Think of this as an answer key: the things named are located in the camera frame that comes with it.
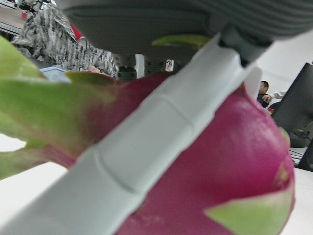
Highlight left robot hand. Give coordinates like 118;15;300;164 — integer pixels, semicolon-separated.
0;0;313;235

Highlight pink dragon fruit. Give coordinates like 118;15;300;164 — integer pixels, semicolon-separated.
0;34;296;235

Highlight man in dark jacket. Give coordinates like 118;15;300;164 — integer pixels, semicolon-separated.
256;80;287;108

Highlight person in patterned shirt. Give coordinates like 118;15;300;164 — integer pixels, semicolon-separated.
11;0;118;79

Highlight black monitor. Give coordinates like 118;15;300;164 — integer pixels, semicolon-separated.
271;62;313;172

